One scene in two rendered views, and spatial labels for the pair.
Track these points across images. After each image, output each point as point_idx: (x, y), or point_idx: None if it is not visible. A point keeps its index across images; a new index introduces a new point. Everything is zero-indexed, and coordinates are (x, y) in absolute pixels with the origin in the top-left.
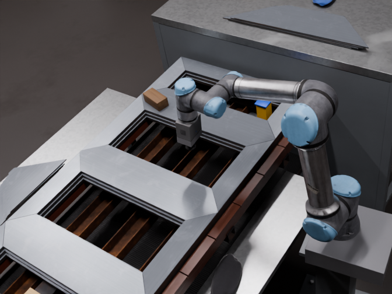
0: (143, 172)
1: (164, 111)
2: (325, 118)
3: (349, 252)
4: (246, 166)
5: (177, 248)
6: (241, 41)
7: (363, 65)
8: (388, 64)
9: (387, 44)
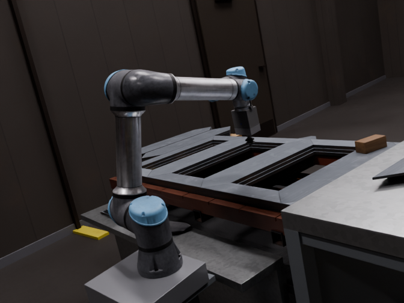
0: (269, 159)
1: (355, 154)
2: (113, 87)
3: (123, 267)
4: (247, 193)
5: (179, 179)
6: None
7: (332, 186)
8: (324, 202)
9: (400, 201)
